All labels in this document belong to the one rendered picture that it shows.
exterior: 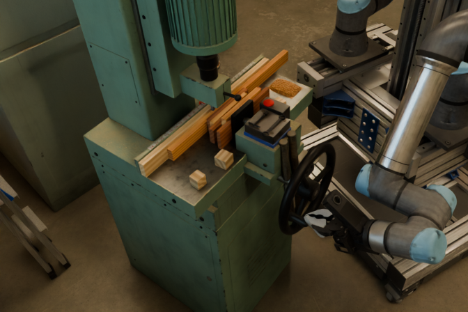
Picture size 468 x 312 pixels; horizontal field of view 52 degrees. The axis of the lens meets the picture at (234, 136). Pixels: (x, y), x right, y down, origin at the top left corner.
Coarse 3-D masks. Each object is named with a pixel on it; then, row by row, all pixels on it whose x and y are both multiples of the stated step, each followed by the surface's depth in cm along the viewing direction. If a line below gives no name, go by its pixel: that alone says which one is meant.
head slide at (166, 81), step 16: (144, 0) 122; (160, 0) 120; (144, 16) 126; (160, 16) 123; (144, 32) 130; (160, 32) 126; (160, 48) 130; (160, 64) 135; (176, 64) 135; (160, 80) 139; (176, 80) 138; (176, 96) 141
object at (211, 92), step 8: (192, 64) 141; (184, 72) 138; (192, 72) 138; (184, 80) 138; (192, 80) 136; (200, 80) 135; (216, 80) 135; (224, 80) 134; (184, 88) 141; (192, 88) 138; (200, 88) 136; (208, 88) 133; (216, 88) 132; (224, 88) 135; (192, 96) 140; (200, 96) 138; (208, 96) 135; (216, 96) 133; (224, 96) 137; (216, 104) 135
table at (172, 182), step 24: (312, 96) 159; (216, 144) 140; (168, 168) 134; (192, 168) 134; (216, 168) 133; (240, 168) 137; (168, 192) 129; (192, 192) 127; (216, 192) 131; (192, 216) 128
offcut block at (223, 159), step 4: (220, 152) 133; (224, 152) 133; (228, 152) 133; (216, 156) 132; (220, 156) 132; (224, 156) 132; (228, 156) 132; (232, 156) 132; (216, 160) 132; (220, 160) 131; (224, 160) 131; (228, 160) 132; (232, 160) 133; (216, 164) 133; (220, 164) 132; (224, 164) 131; (228, 164) 132; (224, 168) 132
